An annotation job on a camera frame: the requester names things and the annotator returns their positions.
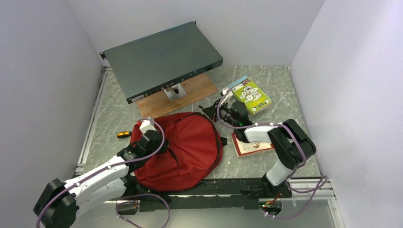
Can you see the red bordered book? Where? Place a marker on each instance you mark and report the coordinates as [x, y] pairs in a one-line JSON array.
[[244, 149]]

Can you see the aluminium frame rail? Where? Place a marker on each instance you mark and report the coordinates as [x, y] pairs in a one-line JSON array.
[[80, 166]]

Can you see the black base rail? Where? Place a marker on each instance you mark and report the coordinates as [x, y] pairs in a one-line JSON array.
[[245, 193]]

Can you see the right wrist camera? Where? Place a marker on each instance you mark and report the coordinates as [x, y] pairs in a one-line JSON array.
[[226, 92]]

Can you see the light blue book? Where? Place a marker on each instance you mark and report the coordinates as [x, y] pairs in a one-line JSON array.
[[238, 81]]

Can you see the wooden board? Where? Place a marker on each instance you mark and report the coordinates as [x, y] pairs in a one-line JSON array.
[[158, 104]]

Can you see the grey rack-mount device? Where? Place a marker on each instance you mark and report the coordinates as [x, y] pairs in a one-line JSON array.
[[158, 61]]

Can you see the metal stand bracket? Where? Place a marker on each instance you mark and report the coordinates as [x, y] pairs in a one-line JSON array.
[[175, 92]]

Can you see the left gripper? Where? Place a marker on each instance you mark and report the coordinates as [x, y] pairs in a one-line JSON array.
[[165, 145]]

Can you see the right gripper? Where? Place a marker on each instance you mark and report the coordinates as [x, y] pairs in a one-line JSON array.
[[212, 111]]

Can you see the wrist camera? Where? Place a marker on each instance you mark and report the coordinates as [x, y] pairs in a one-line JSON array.
[[146, 125], [226, 92]]

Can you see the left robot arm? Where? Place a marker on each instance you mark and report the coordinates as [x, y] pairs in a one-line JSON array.
[[62, 202]]

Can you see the green illustrated book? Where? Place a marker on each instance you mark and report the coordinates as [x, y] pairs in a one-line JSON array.
[[252, 96]]

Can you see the red student backpack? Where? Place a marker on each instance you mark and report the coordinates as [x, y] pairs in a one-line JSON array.
[[195, 149]]

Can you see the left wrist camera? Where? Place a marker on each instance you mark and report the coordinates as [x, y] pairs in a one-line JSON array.
[[146, 125]]

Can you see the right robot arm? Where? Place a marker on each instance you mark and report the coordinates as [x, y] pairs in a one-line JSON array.
[[291, 143]]

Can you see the yellow handled screwdriver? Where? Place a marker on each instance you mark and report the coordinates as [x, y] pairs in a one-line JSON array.
[[125, 134]]

